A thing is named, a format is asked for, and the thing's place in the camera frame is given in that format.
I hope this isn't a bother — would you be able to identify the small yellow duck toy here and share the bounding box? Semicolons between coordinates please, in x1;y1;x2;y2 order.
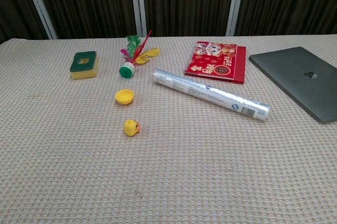
123;119;142;137

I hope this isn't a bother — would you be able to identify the yellow plastic half shell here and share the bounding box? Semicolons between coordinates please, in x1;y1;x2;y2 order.
115;88;135;106

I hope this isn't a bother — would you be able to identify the clear plastic wrap roll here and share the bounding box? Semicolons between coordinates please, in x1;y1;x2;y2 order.
152;68;271;123

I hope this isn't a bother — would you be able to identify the colourful feather shuttlecock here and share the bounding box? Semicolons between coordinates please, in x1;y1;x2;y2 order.
118;30;161;79

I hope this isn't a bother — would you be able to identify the red spiral desk calendar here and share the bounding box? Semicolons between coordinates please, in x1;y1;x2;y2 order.
184;40;247;85

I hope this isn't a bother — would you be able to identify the beige woven tablecloth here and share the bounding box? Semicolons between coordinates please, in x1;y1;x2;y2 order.
0;34;337;224

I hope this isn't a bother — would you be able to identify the green and yellow sponge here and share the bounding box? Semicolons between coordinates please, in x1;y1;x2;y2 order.
70;52;100;81

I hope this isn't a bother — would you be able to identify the grey closed laptop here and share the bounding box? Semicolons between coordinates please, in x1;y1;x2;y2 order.
248;46;337;124

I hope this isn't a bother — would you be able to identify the white metal frame post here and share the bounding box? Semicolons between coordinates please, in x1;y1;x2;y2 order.
130;0;147;37
20;0;58;40
225;0;247;37

